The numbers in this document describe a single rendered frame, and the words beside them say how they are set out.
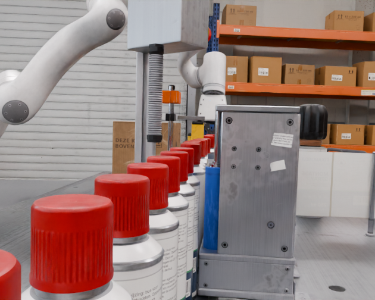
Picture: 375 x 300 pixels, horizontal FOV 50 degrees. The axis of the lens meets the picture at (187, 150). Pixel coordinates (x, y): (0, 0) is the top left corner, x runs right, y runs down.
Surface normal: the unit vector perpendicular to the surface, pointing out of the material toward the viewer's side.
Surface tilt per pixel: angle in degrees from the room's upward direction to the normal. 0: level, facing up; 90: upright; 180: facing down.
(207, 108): 71
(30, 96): 95
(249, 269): 90
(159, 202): 90
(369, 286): 0
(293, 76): 90
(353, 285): 0
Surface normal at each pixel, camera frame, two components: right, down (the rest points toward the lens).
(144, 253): 0.50, -0.65
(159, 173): 0.68, 0.07
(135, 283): 0.47, 0.07
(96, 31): -0.20, 0.80
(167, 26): -0.65, 0.04
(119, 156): -0.11, 0.07
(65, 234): 0.11, 0.07
